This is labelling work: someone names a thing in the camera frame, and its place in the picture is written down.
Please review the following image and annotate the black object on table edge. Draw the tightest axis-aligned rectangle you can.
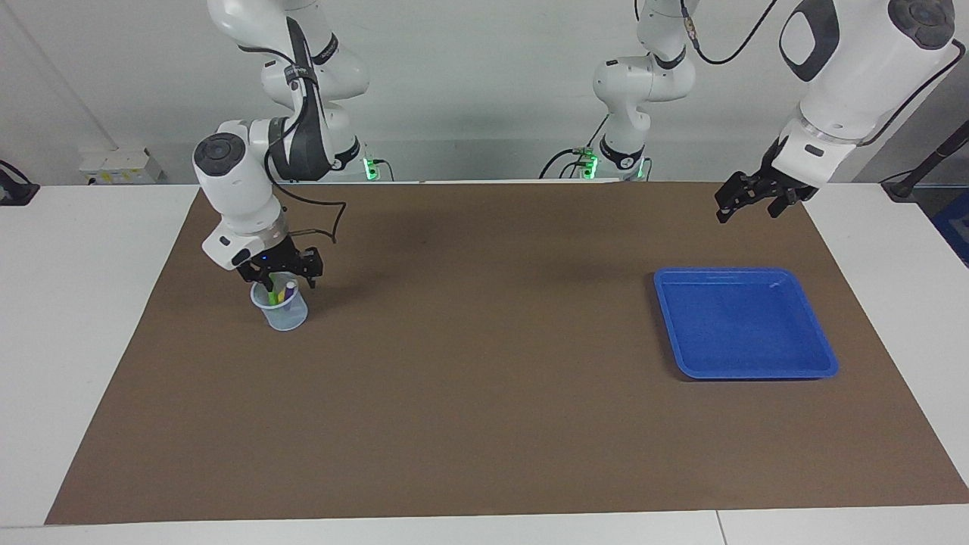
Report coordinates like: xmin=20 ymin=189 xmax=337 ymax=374
xmin=0 ymin=159 xmax=40 ymax=207

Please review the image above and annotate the black stand pole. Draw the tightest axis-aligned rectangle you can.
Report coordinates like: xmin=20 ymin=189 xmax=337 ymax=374
xmin=880 ymin=120 xmax=969 ymax=202

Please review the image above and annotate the brown table mat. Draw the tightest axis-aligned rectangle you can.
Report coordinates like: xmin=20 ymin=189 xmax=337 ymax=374
xmin=44 ymin=180 xmax=969 ymax=526

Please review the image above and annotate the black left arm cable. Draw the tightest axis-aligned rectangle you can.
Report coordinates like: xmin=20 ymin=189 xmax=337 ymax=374
xmin=678 ymin=0 xmax=969 ymax=148

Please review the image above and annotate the white wall socket box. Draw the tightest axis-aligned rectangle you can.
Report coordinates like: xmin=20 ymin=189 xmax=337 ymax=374
xmin=79 ymin=148 xmax=164 ymax=186

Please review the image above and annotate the blue box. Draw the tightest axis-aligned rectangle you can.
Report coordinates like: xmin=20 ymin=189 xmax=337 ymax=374
xmin=930 ymin=189 xmax=969 ymax=267

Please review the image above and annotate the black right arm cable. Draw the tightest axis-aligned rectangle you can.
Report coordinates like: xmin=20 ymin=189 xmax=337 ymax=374
xmin=238 ymin=19 xmax=347 ymax=244

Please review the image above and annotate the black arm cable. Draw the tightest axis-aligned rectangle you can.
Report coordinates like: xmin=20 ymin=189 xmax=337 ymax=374
xmin=238 ymin=19 xmax=347 ymax=244
xmin=678 ymin=0 xmax=969 ymax=148

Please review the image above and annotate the blue plastic tray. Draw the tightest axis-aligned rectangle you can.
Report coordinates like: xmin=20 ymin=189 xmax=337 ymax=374
xmin=653 ymin=266 xmax=840 ymax=381

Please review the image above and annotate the black left base cable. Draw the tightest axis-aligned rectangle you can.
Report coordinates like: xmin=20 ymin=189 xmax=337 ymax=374
xmin=539 ymin=112 xmax=610 ymax=180

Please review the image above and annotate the clear plastic cup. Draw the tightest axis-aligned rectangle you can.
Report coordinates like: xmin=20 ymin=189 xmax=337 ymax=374
xmin=250 ymin=279 xmax=309 ymax=332

